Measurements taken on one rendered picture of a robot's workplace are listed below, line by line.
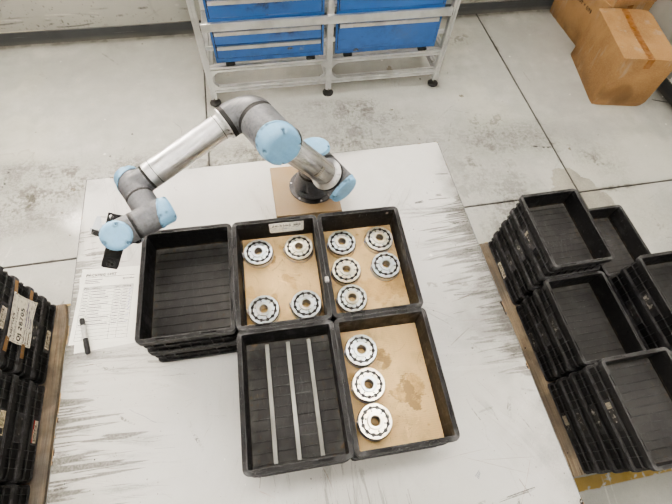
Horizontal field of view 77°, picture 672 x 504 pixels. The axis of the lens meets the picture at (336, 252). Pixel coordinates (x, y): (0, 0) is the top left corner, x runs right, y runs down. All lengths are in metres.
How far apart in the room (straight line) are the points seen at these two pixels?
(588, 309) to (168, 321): 1.84
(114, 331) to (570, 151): 3.05
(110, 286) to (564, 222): 2.06
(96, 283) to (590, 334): 2.11
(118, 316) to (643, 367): 2.09
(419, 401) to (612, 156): 2.66
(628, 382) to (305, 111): 2.50
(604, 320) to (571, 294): 0.18
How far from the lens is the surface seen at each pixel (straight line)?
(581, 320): 2.28
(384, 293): 1.50
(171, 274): 1.59
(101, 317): 1.76
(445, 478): 1.54
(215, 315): 1.49
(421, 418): 1.40
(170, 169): 1.28
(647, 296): 2.34
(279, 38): 3.08
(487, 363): 1.65
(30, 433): 2.32
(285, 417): 1.37
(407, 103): 3.40
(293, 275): 1.51
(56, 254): 2.90
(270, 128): 1.17
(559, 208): 2.42
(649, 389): 2.19
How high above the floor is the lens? 2.18
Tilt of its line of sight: 61 degrees down
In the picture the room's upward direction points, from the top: 5 degrees clockwise
